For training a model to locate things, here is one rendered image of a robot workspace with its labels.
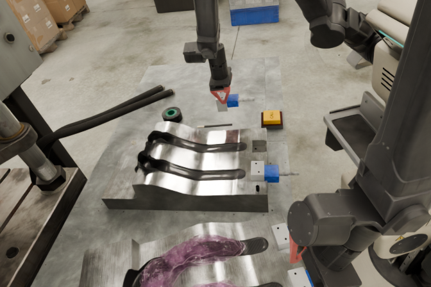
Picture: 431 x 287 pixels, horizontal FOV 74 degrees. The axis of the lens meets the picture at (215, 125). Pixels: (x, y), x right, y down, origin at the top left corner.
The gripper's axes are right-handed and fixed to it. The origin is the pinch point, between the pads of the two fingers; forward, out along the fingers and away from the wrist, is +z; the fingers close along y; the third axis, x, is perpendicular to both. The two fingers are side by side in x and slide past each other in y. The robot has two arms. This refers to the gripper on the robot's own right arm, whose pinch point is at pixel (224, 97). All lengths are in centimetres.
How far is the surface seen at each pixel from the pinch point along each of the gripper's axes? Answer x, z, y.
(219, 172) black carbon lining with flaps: 0.2, 6.6, 28.0
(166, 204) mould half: -15.4, 10.8, 36.2
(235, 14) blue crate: -26, 80, -279
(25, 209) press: -68, 15, 37
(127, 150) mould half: -34.1, 8.1, 16.5
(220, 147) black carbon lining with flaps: -0.6, 6.8, 17.5
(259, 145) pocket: 11.8, 8.4, 15.6
